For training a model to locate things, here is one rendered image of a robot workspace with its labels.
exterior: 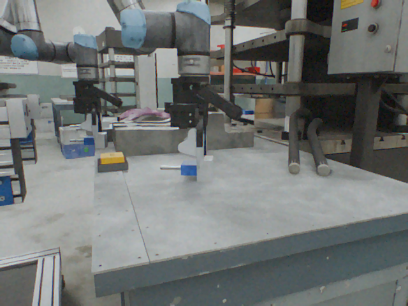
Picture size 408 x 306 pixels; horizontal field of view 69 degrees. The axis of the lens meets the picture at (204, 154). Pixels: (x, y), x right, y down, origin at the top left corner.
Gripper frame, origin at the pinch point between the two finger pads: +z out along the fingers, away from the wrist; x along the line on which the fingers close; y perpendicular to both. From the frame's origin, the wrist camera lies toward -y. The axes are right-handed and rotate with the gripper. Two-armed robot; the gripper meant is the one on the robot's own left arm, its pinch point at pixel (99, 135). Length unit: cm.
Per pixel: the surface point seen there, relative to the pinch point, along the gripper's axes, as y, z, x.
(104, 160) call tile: -8.7, 1.6, 33.8
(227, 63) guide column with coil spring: -65, -33, -85
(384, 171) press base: -134, 24, -18
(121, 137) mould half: -10.9, -1.9, 17.4
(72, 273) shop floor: 30, 85, -41
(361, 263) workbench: -62, 15, 68
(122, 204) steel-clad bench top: -17, 5, 58
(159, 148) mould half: -22.8, 2.5, 14.7
